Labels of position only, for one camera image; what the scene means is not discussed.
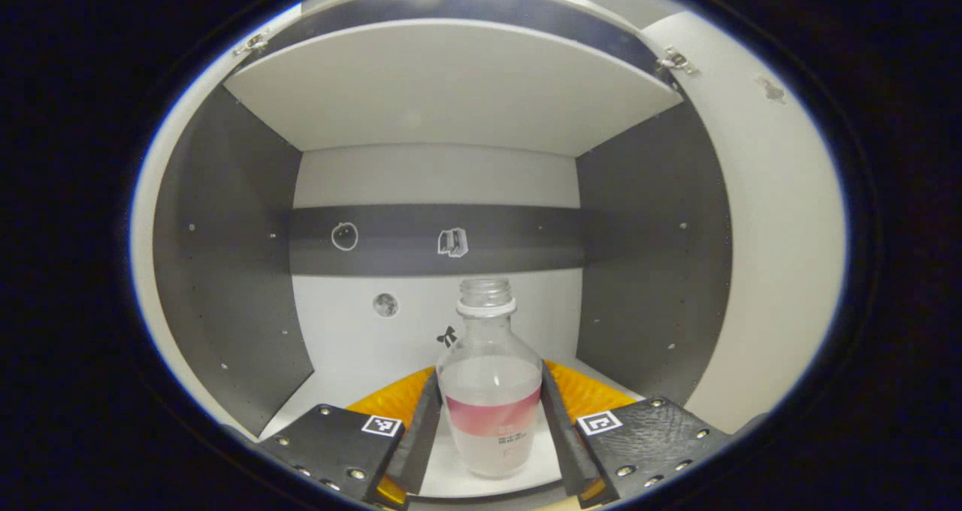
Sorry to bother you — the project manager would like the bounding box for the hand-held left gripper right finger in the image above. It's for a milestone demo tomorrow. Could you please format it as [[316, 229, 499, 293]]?
[[540, 359, 734, 508]]

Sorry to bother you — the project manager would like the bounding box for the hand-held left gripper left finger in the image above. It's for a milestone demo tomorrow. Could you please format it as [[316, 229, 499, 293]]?
[[256, 367, 443, 508]]

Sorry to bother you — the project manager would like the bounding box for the clear bottle pink label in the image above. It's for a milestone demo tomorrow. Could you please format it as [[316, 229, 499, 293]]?
[[436, 277, 543, 479]]

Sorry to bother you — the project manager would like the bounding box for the grey white cabinet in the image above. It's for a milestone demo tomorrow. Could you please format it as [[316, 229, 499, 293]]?
[[150, 0, 734, 497]]

